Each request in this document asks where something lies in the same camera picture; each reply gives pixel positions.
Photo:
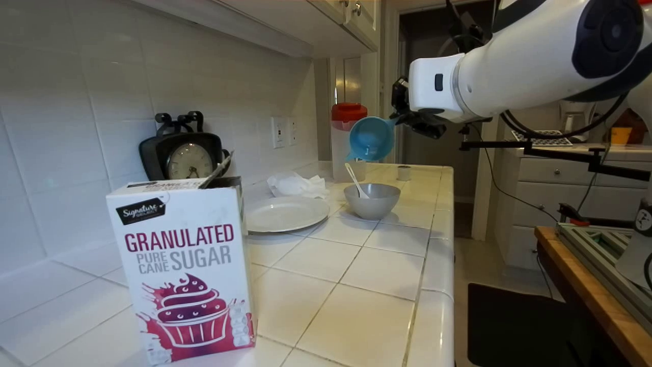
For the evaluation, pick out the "clear pitcher with red lid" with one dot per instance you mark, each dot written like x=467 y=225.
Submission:
x=340 y=125

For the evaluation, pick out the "white plastic spoon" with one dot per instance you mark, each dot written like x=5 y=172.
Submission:
x=355 y=178

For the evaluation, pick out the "white coffee maker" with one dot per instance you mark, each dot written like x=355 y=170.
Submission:
x=576 y=125

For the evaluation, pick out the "blue cup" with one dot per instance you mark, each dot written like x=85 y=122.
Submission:
x=371 y=136

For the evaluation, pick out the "white upper cabinets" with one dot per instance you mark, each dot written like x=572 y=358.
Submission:
x=285 y=21

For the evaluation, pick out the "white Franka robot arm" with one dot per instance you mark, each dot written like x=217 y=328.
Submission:
x=530 y=58

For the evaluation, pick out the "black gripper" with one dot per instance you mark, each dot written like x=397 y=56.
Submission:
x=428 y=122

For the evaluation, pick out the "white wall outlet plate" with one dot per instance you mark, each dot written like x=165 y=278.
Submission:
x=279 y=130

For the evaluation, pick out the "grey equipment box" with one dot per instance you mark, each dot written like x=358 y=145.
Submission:
x=604 y=257

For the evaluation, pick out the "wooden knife block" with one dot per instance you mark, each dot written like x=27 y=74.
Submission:
x=634 y=125

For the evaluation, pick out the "white lower cabinets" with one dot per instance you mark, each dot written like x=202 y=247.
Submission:
x=536 y=204

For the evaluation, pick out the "white cabinets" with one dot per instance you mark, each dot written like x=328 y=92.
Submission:
x=285 y=21
x=536 y=204

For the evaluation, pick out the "black floor mat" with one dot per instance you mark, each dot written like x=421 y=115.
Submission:
x=516 y=328

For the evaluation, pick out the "black clamp bar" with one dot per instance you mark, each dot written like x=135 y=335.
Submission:
x=597 y=218

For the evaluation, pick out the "granulated sugar box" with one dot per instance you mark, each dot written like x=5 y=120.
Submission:
x=180 y=271

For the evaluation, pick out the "wooden table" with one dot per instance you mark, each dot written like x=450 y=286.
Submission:
x=597 y=297

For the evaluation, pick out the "beige ceramic bowl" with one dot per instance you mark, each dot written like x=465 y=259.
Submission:
x=374 y=201

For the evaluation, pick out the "crumpled white plastic bag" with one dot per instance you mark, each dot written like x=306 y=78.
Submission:
x=296 y=183

